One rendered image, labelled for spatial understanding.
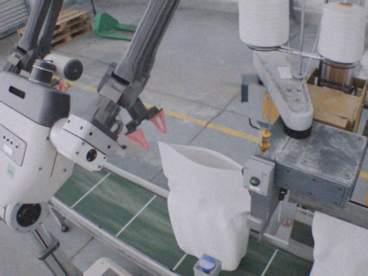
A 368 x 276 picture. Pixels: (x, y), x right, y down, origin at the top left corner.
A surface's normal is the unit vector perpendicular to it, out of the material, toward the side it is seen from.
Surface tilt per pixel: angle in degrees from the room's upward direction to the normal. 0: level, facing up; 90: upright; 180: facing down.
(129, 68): 80
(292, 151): 0
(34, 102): 50
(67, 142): 30
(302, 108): 0
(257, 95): 90
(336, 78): 90
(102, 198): 0
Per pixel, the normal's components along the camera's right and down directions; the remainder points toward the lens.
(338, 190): -0.57, 0.55
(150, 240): -0.10, -0.79
